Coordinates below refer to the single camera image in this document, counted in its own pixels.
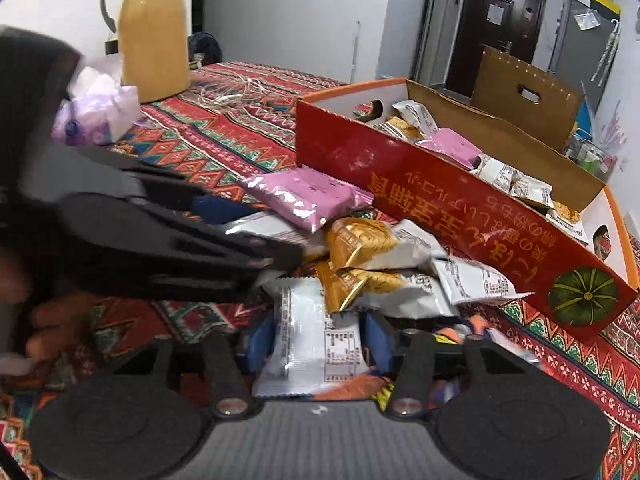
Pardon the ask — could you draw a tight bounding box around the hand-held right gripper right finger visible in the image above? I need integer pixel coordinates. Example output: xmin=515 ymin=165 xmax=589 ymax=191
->
xmin=362 ymin=310 xmax=543 ymax=422

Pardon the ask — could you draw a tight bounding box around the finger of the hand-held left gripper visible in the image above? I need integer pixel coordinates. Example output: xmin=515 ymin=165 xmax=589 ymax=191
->
xmin=75 ymin=145 xmax=253 ymax=225
xmin=57 ymin=192 xmax=306 ymax=303

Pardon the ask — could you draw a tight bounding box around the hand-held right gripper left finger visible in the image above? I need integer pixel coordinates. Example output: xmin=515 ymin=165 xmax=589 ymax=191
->
xmin=112 ymin=310 xmax=276 ymax=420

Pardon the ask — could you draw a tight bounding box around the white snack packet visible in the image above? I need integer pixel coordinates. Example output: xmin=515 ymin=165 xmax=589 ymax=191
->
xmin=252 ymin=277 xmax=372 ymax=399

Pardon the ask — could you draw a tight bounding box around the pile of assorted snack packets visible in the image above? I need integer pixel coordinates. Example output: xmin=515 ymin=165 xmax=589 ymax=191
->
xmin=352 ymin=100 xmax=584 ymax=241
xmin=225 ymin=167 xmax=543 ymax=411

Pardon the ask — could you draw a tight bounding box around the red cardboard box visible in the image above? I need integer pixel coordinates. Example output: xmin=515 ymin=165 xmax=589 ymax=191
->
xmin=294 ymin=45 xmax=640 ymax=339

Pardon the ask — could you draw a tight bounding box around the person's left hand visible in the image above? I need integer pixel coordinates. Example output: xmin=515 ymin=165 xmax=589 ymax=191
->
xmin=22 ymin=290 xmax=108 ymax=363

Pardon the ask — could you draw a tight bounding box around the purple tissue pack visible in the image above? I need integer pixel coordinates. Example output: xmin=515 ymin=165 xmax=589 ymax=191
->
xmin=52 ymin=52 xmax=144 ymax=147

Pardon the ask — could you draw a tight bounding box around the patterned red tablecloth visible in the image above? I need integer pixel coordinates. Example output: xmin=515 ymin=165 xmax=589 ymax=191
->
xmin=0 ymin=60 xmax=640 ymax=480

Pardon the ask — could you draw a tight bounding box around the yellow thermos jug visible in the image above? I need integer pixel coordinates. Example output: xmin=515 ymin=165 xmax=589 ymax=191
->
xmin=100 ymin=0 xmax=190 ymax=105

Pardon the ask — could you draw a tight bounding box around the chair with dark clothes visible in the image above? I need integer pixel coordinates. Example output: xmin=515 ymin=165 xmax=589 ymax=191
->
xmin=187 ymin=31 xmax=224 ymax=69

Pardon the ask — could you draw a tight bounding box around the clear container with small items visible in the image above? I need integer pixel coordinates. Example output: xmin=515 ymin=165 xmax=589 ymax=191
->
xmin=566 ymin=130 xmax=619 ymax=184

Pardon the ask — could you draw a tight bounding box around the dark brown entrance door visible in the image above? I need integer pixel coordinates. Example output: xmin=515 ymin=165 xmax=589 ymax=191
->
xmin=444 ymin=0 xmax=547 ymax=106

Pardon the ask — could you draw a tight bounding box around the grey refrigerator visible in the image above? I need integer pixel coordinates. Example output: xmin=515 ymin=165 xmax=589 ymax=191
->
xmin=547 ymin=0 xmax=621 ymax=114

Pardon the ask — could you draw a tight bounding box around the folded umbrella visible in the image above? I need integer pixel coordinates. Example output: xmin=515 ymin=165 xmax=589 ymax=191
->
xmin=590 ymin=19 xmax=621 ymax=86

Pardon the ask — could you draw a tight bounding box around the yellow and black box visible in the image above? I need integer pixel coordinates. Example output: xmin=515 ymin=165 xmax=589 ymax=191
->
xmin=582 ymin=0 xmax=622 ymax=16

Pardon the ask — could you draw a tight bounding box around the white cable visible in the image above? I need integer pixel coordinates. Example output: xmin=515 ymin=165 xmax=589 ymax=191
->
xmin=192 ymin=76 xmax=269 ymax=107

